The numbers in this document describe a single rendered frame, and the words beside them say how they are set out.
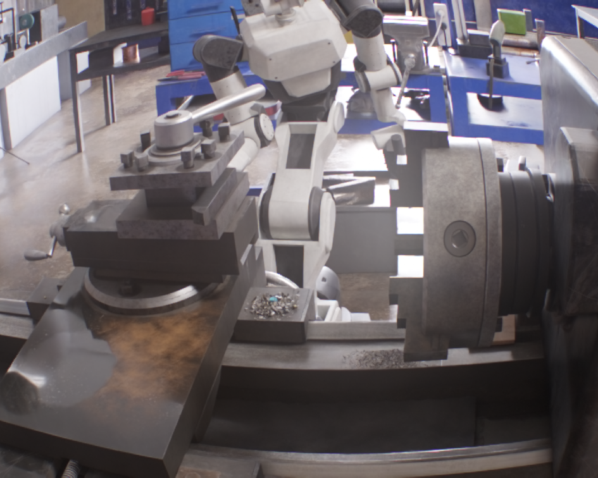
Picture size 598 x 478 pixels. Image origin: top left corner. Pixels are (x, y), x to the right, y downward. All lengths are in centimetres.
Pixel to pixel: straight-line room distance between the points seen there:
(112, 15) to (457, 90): 340
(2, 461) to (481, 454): 68
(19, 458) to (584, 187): 80
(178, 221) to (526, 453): 60
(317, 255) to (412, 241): 111
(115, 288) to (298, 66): 104
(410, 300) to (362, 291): 210
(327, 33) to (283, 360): 106
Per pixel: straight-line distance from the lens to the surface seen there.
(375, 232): 296
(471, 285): 77
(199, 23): 287
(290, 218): 204
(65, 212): 129
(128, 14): 537
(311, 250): 204
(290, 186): 207
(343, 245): 299
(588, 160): 63
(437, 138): 82
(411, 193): 85
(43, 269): 351
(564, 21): 813
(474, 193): 78
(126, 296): 113
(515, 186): 84
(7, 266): 368
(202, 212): 101
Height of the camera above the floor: 150
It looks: 27 degrees down
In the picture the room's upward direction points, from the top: 5 degrees counter-clockwise
